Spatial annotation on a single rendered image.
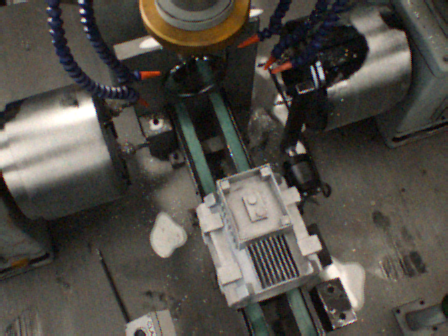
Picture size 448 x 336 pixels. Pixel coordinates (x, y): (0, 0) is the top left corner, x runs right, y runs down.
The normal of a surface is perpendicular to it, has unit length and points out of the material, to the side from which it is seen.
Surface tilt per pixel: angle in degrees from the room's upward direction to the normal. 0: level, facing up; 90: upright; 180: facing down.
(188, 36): 0
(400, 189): 0
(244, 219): 0
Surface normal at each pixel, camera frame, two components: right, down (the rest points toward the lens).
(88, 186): 0.30, 0.64
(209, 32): 0.00, -0.38
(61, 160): 0.19, 0.20
